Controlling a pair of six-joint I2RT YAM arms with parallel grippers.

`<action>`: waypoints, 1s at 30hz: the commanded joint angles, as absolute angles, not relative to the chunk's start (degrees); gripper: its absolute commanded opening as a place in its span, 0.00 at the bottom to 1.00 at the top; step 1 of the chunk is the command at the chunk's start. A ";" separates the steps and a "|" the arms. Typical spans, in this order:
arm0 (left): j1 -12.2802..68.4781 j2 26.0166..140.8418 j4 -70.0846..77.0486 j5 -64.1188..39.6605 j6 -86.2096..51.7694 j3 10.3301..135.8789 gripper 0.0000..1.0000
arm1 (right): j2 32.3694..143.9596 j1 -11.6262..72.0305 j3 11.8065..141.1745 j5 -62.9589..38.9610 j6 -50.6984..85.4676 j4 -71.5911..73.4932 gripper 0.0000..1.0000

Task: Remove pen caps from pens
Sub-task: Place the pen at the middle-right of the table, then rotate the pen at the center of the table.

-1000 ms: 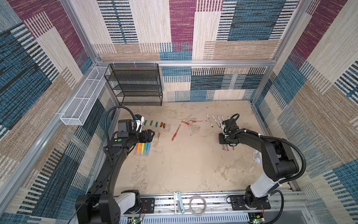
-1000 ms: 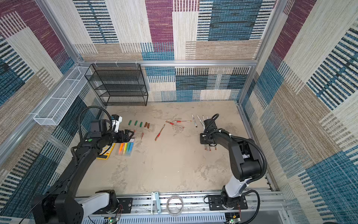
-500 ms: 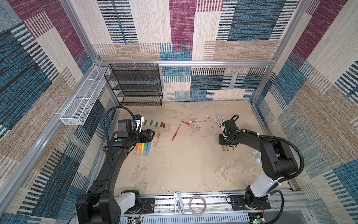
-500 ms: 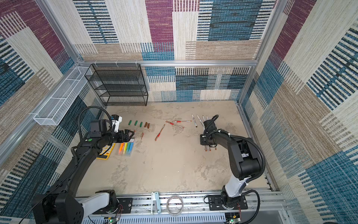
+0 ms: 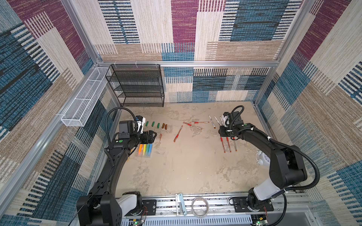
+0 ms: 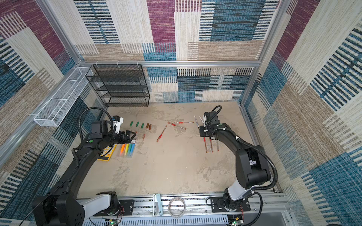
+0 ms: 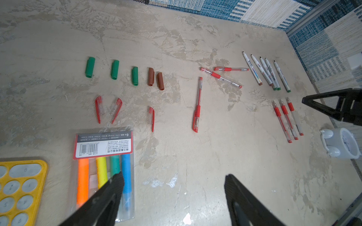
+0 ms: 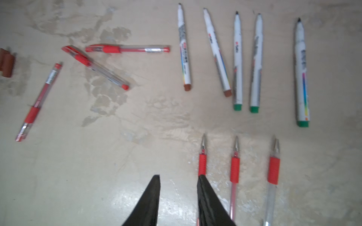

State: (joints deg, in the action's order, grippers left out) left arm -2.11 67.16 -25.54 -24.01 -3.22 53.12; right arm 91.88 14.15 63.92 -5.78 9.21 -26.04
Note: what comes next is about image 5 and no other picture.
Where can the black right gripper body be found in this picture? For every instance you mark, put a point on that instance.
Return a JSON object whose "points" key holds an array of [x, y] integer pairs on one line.
{"points": [[223, 131]]}

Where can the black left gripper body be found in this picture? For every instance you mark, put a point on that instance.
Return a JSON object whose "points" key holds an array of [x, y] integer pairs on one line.
{"points": [[144, 140]]}

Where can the brown cap white marker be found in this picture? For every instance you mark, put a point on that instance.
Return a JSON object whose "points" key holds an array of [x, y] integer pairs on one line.
{"points": [[212, 122]]}

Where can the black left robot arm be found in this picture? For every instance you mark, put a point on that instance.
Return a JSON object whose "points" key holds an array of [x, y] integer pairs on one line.
{"points": [[100, 207]]}

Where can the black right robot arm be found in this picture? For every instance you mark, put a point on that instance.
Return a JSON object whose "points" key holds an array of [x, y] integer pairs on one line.
{"points": [[289, 167]]}

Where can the highlighter set clear case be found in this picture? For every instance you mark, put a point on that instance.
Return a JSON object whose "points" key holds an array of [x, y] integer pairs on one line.
{"points": [[144, 150]]}

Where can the white alarm clock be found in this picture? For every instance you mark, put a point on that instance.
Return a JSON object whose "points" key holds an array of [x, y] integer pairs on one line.
{"points": [[262, 159]]}

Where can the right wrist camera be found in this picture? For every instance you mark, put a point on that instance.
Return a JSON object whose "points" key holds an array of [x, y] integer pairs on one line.
{"points": [[225, 119]]}

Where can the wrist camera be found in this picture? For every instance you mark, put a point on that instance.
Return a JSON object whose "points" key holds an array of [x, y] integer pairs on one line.
{"points": [[140, 122], [225, 119]]}

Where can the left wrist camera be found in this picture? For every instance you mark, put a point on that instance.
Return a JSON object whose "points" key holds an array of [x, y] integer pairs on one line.
{"points": [[140, 122]]}

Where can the black wire mesh shelf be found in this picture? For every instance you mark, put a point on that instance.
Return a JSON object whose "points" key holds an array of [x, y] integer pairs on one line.
{"points": [[137, 85]]}

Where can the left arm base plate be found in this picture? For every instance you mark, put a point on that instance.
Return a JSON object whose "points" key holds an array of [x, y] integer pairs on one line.
{"points": [[148, 208]]}

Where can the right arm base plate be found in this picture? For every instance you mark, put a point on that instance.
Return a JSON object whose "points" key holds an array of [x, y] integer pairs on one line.
{"points": [[246, 204]]}

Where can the white wire mesh basket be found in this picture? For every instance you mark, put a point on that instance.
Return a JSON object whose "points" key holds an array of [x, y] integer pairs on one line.
{"points": [[83, 104]]}

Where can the aluminium rail bracket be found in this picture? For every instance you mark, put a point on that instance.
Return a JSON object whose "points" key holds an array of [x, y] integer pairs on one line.
{"points": [[180, 205]]}

